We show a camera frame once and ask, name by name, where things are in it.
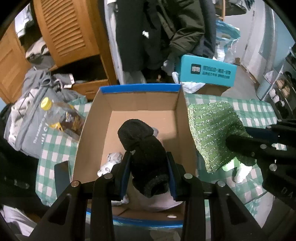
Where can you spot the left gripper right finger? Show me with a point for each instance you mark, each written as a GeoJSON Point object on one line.
{"type": "Point", "coordinates": [187, 188]}

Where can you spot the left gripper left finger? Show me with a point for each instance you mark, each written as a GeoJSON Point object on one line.
{"type": "Point", "coordinates": [107, 188]}

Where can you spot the grey fleece garment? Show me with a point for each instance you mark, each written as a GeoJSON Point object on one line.
{"type": "Point", "coordinates": [156, 203]}

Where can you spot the white printed sock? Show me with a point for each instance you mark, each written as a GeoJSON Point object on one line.
{"type": "Point", "coordinates": [112, 159]}

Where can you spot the black fuzzy sock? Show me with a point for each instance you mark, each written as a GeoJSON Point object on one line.
{"type": "Point", "coordinates": [149, 163]}

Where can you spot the green sparkly knit cloth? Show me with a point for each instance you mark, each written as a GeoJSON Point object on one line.
{"type": "Point", "coordinates": [210, 125]}

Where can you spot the black phone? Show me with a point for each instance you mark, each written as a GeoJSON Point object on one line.
{"type": "Point", "coordinates": [62, 178]}

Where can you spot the shoe rack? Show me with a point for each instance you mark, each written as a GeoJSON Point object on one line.
{"type": "Point", "coordinates": [281, 93]}

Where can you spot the green checkered tablecloth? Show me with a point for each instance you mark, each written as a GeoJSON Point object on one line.
{"type": "Point", "coordinates": [58, 147]}

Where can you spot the light blue trash bin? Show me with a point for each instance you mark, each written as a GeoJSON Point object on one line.
{"type": "Point", "coordinates": [263, 89]}

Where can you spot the yellow cap plastic bottle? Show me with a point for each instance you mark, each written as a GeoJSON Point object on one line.
{"type": "Point", "coordinates": [63, 117]}

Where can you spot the blue cardboard box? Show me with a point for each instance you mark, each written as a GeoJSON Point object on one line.
{"type": "Point", "coordinates": [146, 120]}

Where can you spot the white plastic bag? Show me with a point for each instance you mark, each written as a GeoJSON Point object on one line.
{"type": "Point", "coordinates": [188, 87]}

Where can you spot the grey tote bag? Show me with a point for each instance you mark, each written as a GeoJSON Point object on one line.
{"type": "Point", "coordinates": [26, 127]}

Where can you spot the teal shoe box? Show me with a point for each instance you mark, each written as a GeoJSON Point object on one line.
{"type": "Point", "coordinates": [204, 70]}

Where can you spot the navy hanging jacket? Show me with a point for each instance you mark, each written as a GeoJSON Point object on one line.
{"type": "Point", "coordinates": [207, 45]}

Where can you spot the blue clear plastic bag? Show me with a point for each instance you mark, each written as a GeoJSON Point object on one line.
{"type": "Point", "coordinates": [226, 38]}

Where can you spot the grey clothes pile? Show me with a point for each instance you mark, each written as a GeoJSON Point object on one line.
{"type": "Point", "coordinates": [39, 74]}

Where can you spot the black hanging coat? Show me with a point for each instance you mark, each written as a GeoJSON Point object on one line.
{"type": "Point", "coordinates": [142, 42]}

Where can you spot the olive hanging jacket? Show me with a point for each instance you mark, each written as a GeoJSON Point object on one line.
{"type": "Point", "coordinates": [175, 28]}

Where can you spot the wooden louvered wardrobe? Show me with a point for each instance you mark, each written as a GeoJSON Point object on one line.
{"type": "Point", "coordinates": [75, 34]}

